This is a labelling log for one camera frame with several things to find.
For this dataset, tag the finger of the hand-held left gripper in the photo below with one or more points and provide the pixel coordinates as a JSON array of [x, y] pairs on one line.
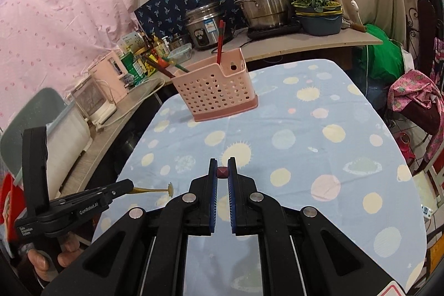
[[118, 190]]

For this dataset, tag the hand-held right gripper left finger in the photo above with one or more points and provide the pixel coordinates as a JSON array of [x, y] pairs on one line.
[[214, 206]]

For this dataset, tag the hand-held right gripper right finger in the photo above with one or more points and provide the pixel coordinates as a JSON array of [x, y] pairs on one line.
[[231, 206]]

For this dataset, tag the gold spoon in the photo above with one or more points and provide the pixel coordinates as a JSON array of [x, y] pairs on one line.
[[152, 191]]

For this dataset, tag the pink utensil basket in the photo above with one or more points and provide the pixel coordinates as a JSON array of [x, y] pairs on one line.
[[215, 91]]

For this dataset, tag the green chopstick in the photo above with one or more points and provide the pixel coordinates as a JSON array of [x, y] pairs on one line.
[[180, 67], [175, 62]]

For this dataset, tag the person's left hand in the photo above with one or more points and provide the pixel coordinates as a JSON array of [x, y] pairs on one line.
[[41, 264]]

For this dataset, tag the white plastic tub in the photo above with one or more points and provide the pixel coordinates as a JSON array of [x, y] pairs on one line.
[[69, 147]]

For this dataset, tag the grey plastic lid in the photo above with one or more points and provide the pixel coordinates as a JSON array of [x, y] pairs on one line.
[[31, 122]]

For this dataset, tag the white power strip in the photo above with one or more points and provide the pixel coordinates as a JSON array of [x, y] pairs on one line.
[[105, 121]]

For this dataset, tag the blue dotted tablecloth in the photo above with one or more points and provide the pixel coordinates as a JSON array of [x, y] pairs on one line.
[[295, 160]]

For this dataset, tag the white countertop cabinet appliance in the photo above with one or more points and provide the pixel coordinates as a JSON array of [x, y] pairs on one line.
[[93, 101]]

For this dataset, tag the pink kitchen appliance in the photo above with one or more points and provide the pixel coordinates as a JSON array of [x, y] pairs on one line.
[[111, 77]]

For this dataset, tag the yellow oil bottle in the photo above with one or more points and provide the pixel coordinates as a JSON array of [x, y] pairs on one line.
[[163, 47]]

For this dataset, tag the dark sauce bottle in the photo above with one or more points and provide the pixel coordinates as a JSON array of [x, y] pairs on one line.
[[151, 43]]

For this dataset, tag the clear food container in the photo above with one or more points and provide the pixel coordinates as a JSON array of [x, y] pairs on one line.
[[182, 53]]

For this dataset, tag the pink dotted curtain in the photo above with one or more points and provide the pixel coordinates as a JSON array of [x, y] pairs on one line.
[[62, 22]]

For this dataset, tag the small steel pot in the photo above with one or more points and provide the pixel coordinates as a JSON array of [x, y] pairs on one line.
[[179, 39]]

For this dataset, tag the black induction cooker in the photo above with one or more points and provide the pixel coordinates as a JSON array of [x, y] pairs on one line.
[[274, 32]]

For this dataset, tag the steel rice cooker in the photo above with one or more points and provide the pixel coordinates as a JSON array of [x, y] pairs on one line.
[[208, 27]]

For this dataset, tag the blue basin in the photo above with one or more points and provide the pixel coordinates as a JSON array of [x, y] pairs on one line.
[[319, 23]]

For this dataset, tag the green bag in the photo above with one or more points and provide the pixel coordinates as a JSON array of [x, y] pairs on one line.
[[381, 53]]

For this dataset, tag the pink floral cloth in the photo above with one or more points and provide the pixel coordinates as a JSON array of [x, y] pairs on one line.
[[416, 91]]

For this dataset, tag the green leafy vegetables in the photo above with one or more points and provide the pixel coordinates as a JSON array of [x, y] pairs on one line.
[[317, 1]]

